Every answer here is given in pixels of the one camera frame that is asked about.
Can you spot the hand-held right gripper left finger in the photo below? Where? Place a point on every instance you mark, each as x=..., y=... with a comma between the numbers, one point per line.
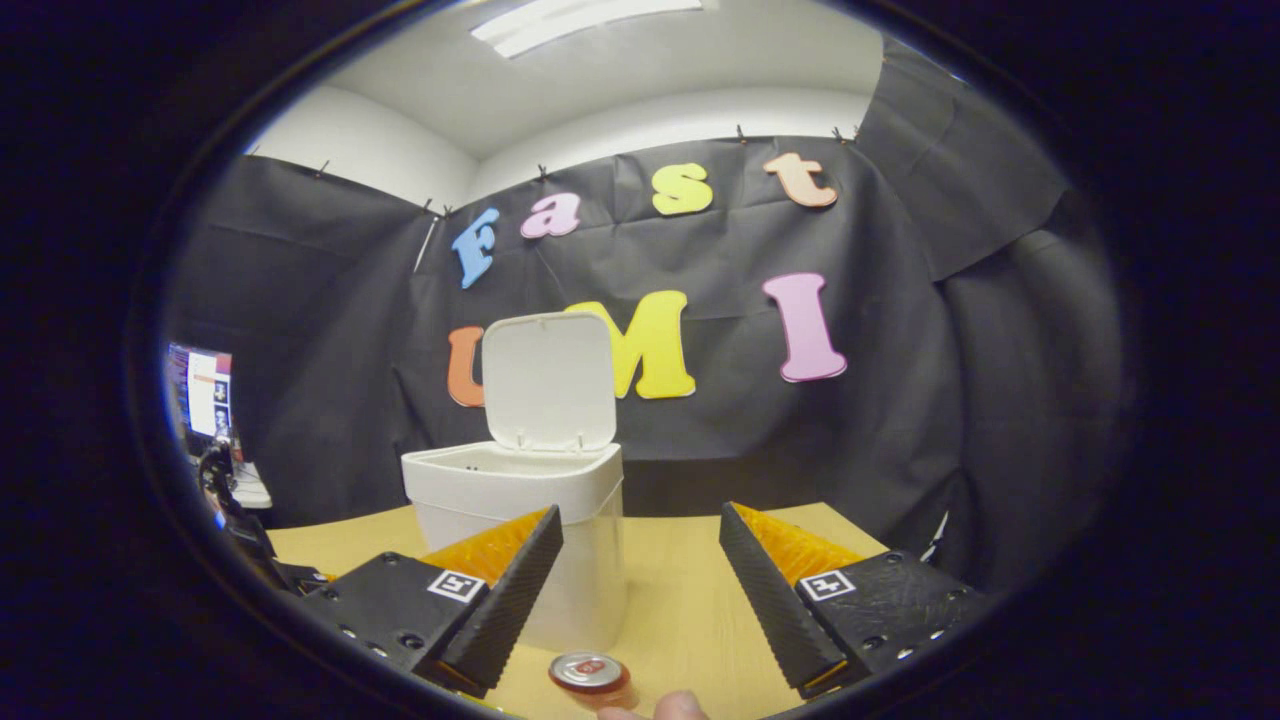
x=510, y=600

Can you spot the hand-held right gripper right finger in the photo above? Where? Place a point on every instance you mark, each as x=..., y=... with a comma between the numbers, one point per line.
x=770, y=610

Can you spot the red pop can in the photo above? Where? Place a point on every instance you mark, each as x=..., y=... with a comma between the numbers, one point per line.
x=590, y=673

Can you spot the white desktop garbage bin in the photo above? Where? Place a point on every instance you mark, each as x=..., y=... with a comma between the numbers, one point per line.
x=550, y=390

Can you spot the wooden desktop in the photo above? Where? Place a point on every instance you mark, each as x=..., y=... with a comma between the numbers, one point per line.
x=670, y=580

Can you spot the white side table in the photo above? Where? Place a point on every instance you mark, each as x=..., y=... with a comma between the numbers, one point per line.
x=252, y=490

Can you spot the computer monitor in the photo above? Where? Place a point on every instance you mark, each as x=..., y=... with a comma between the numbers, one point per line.
x=205, y=390

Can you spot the black backdrop cloth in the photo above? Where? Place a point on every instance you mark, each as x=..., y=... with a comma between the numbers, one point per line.
x=900, y=400

